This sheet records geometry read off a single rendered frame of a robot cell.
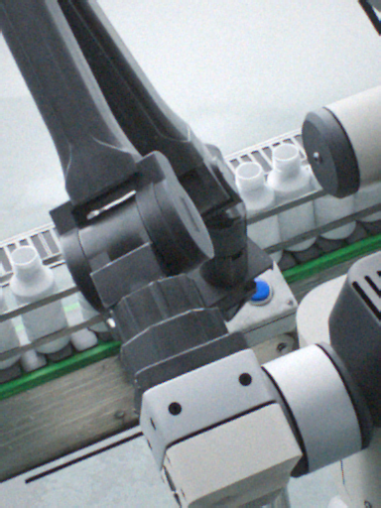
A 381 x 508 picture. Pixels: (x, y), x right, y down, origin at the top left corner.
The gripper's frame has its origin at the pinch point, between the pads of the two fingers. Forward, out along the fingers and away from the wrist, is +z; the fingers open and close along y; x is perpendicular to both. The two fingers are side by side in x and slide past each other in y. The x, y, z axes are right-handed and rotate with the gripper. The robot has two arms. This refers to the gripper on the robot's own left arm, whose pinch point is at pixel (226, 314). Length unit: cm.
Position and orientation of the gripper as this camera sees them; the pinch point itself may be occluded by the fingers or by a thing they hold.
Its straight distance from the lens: 157.8
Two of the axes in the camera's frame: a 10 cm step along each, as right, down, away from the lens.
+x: 6.1, 6.0, -5.2
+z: 0.6, 6.2, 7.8
